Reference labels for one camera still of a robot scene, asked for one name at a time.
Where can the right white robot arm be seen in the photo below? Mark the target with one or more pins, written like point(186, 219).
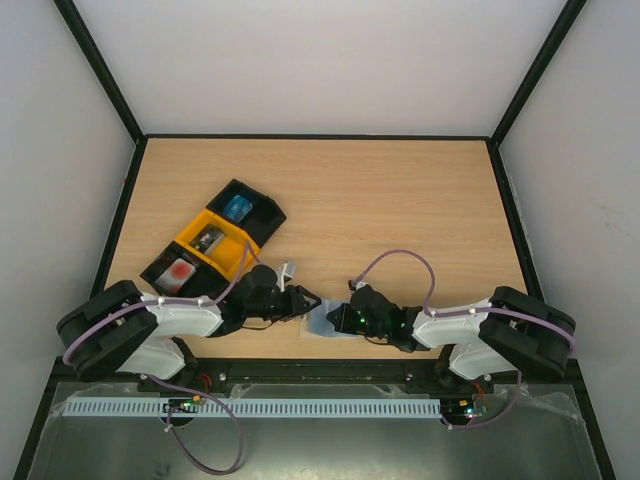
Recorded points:
point(509, 331)

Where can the black bin near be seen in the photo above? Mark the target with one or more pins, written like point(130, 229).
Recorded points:
point(205, 281)

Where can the light blue card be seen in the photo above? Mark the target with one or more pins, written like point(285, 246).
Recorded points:
point(317, 322)

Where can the white slotted cable duct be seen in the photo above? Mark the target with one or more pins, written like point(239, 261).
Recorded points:
point(255, 408)

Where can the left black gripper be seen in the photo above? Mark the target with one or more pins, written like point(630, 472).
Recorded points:
point(291, 302)

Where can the black bin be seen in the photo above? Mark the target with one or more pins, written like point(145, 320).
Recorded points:
point(253, 212)
point(205, 281)

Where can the translucent plastic card holder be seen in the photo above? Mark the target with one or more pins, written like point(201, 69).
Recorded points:
point(304, 332)

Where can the blue card in bin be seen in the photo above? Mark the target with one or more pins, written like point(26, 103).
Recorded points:
point(237, 208)

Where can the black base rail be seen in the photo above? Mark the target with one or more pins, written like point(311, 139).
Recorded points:
point(422, 376)

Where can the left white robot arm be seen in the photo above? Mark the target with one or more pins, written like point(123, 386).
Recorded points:
point(125, 330)

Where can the white red card in bin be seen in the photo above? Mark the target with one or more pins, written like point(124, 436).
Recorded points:
point(175, 275)

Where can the yellow bin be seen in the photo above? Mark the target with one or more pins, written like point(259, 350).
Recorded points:
point(233, 254)

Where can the black bin far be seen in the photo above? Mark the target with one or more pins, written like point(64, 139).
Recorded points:
point(253, 212)

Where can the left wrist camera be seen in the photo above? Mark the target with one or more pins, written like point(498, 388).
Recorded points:
point(285, 273)

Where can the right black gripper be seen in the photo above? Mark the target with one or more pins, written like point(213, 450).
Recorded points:
point(343, 316)

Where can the black card in bin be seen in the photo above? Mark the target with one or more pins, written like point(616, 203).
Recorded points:
point(207, 240)

